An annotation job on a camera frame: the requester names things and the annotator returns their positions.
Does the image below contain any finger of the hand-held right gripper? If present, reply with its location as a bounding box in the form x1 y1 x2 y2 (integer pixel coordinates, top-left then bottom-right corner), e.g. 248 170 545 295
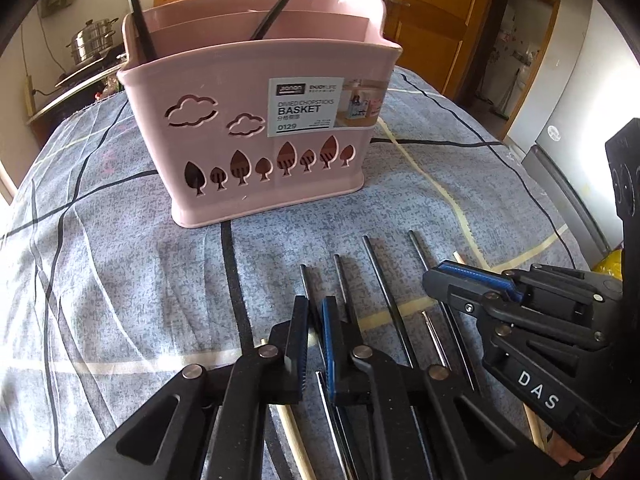
421 265 602 377
439 259 622 319

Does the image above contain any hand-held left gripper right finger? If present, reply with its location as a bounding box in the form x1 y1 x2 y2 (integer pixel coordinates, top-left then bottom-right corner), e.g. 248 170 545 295
320 295 571 480

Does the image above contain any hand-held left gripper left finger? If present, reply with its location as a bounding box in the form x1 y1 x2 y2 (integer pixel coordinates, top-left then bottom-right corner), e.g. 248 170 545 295
62 295 309 480

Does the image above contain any black chopstick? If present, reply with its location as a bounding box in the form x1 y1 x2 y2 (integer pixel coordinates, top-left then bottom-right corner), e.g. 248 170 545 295
361 236 420 370
333 254 360 346
249 0 326 43
408 230 482 395
121 0 162 59
298 263 363 480

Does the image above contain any silver chopstick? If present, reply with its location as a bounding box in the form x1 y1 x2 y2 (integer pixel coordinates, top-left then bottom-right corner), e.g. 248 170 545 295
421 311 452 370

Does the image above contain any pink utensil basket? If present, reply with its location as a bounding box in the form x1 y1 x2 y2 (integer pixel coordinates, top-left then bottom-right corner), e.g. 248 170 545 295
116 0 403 228

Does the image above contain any person's right hand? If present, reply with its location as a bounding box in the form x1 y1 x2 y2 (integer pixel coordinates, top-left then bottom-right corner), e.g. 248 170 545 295
547 437 608 480

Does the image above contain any white refrigerator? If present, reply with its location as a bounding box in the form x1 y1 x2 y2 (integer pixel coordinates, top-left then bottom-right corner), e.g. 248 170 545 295
520 0 640 266

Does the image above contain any wooden door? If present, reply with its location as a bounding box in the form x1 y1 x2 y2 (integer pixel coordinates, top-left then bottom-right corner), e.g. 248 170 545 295
377 0 501 101

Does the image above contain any metal shelf rack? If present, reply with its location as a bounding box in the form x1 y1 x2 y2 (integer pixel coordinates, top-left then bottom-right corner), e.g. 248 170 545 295
25 67 123 126

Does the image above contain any induction cooker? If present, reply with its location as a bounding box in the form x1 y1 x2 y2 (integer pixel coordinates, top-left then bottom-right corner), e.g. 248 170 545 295
55 55 126 88

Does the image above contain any steel steamer pot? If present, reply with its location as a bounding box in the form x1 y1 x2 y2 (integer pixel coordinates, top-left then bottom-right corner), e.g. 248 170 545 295
67 19 118 66

